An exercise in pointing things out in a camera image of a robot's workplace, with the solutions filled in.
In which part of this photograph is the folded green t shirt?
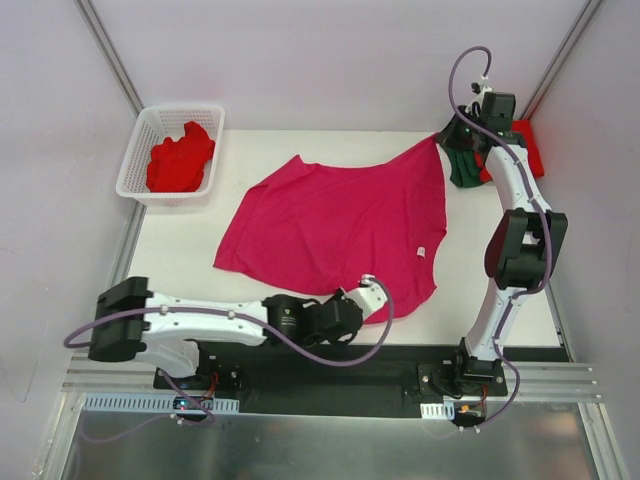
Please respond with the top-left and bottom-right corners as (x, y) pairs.
(444, 148), (491, 189)

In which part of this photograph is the white perforated plastic basket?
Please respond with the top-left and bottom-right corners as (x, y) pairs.
(115, 103), (226, 210)

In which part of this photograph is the left aluminium rail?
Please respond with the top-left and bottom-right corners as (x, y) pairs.
(62, 353), (155, 393)

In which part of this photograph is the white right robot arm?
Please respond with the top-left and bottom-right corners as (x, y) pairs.
(438, 86), (568, 395)

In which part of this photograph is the pink t shirt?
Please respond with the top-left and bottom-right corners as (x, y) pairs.
(213, 137), (447, 318)

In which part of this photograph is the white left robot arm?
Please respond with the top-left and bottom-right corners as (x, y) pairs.
(88, 275), (393, 389)

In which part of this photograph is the right white cable duct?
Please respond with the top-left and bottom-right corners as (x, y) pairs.
(420, 402), (455, 421)

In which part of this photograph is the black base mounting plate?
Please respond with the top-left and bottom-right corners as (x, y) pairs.
(149, 339), (509, 419)

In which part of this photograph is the folded red t shirt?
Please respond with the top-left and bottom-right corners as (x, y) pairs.
(474, 120), (545, 183)

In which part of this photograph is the left white cable duct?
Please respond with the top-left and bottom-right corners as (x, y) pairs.
(82, 392), (239, 414)

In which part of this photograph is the aluminium rail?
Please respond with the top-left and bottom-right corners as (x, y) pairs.
(62, 353), (155, 393)
(515, 362), (604, 403)

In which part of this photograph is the left aluminium frame post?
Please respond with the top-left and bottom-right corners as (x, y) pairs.
(74, 0), (144, 115)

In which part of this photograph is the right aluminium rail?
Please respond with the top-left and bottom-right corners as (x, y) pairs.
(515, 362), (604, 403)

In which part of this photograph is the white cable duct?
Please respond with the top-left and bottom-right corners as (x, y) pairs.
(82, 392), (239, 414)
(420, 402), (455, 421)

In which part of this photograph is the red t shirt in basket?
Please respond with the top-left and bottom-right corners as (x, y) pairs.
(146, 121), (215, 193)

